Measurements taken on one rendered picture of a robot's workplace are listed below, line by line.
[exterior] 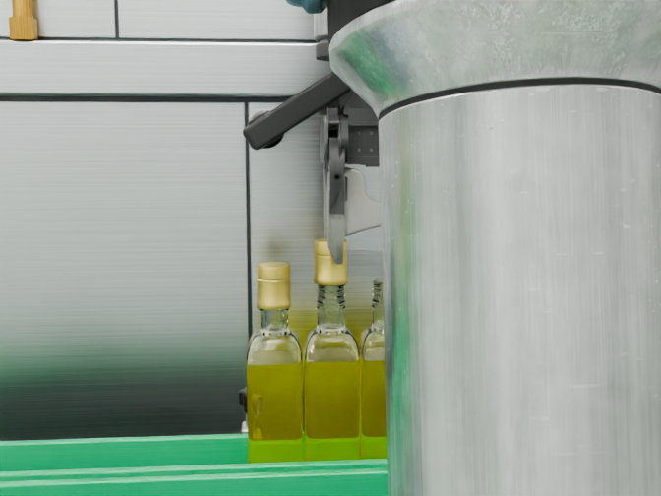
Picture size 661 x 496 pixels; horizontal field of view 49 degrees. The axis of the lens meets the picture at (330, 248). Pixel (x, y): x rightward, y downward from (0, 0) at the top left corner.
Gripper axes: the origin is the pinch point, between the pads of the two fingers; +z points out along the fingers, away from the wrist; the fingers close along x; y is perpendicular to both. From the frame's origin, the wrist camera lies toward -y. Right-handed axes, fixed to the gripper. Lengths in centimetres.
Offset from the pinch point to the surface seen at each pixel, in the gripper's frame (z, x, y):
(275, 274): 2.3, -1.9, -5.6
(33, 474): 21.3, -4.4, -29.2
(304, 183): -5.8, 11.8, -2.2
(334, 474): 21.3, -6.4, 0.0
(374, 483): 22.4, -6.4, 3.8
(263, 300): 5.0, -1.5, -6.9
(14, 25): -23.3, 12.3, -34.0
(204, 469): 21.4, -4.4, -12.8
